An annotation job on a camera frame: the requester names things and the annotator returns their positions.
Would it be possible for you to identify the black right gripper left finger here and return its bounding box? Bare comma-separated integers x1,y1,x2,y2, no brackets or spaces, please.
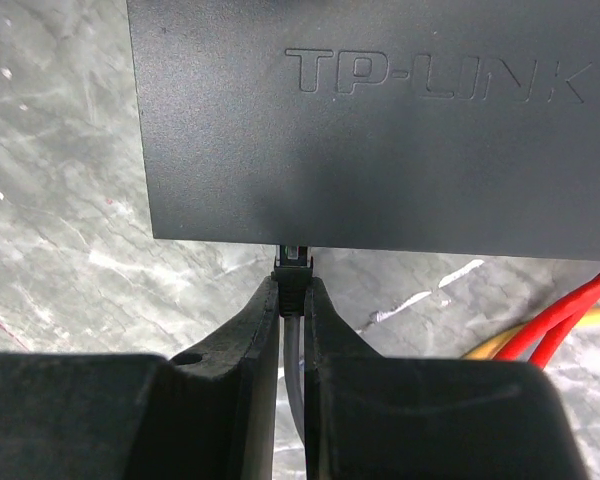
0,279,279,479

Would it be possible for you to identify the black network switch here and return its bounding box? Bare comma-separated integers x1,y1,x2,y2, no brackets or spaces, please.
127,1,600,261

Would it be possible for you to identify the red ethernet cable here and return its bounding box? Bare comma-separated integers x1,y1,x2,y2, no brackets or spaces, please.
494,262,600,371

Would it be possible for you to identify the black ethernet cable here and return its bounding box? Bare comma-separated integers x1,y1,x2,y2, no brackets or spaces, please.
271,243,315,451

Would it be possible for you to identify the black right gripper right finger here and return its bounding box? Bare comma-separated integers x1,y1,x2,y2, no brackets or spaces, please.
304,278,588,479

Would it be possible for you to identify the orange ethernet cable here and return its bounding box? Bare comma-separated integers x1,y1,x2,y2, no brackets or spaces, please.
459,305,600,361

